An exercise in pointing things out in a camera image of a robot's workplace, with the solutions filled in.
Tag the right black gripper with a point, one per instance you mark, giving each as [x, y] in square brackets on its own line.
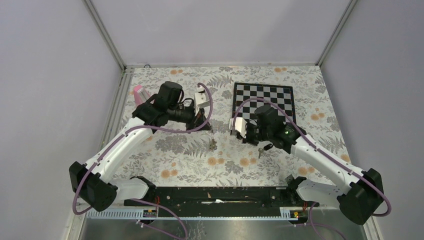
[247, 140]

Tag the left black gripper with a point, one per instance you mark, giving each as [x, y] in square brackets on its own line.
[200, 120]

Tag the keyring with coloured keys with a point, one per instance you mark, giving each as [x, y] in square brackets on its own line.
[212, 142]

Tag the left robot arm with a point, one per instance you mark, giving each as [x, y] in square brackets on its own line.
[164, 111]

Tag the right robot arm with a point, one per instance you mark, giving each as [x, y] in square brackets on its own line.
[357, 193]

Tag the key with black fob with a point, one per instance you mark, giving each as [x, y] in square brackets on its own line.
[261, 150]

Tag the floral table mat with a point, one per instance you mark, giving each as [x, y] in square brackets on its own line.
[169, 159]

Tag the black white chessboard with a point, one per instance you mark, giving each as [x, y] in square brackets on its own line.
[282, 95]

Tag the pink box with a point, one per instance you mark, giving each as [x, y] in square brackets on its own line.
[140, 94]

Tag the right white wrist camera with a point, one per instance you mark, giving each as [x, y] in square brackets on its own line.
[239, 125]

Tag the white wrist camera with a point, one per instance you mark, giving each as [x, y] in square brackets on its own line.
[201, 101]
[239, 125]

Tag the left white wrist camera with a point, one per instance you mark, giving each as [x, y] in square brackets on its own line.
[201, 101]

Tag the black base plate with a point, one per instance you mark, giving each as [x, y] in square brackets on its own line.
[223, 201]

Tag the white cable duct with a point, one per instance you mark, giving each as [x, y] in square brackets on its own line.
[150, 213]

